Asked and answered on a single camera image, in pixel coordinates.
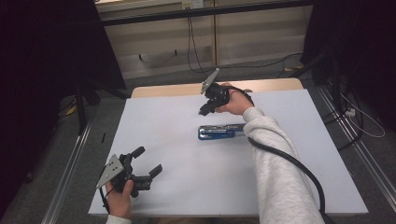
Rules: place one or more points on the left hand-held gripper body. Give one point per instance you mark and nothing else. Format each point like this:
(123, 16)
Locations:
(120, 174)

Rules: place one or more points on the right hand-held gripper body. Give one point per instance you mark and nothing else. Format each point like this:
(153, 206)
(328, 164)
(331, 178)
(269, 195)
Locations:
(216, 91)

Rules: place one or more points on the blue and silver stapler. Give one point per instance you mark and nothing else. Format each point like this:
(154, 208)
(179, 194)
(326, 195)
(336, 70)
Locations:
(218, 132)

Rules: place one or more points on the person's right hand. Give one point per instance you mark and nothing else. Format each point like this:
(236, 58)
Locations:
(238, 101)

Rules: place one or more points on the person's left hand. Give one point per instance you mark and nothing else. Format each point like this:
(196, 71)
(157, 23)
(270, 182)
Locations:
(120, 200)

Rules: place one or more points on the white table mat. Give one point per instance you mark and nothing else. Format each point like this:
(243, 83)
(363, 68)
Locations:
(186, 186)

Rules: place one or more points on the wooden table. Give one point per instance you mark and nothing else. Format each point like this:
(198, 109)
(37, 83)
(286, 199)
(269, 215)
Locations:
(174, 90)

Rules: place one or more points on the small black floor piece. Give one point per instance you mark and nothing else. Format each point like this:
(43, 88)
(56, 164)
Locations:
(103, 137)

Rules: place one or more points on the black stand leg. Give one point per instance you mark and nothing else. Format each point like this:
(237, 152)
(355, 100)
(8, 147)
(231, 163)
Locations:
(308, 67)
(82, 105)

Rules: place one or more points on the black horizontal bar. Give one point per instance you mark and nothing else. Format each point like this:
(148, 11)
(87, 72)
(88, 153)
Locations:
(202, 12)

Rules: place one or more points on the black curtain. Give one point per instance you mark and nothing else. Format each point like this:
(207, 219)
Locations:
(358, 46)
(40, 62)

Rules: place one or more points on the white plug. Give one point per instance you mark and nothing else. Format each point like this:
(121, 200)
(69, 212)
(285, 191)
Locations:
(350, 112)

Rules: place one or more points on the metal floor rail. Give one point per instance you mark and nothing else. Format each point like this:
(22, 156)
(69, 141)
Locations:
(67, 174)
(364, 149)

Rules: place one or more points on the white wall socket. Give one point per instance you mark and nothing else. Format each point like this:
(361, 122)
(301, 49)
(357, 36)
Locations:
(192, 4)

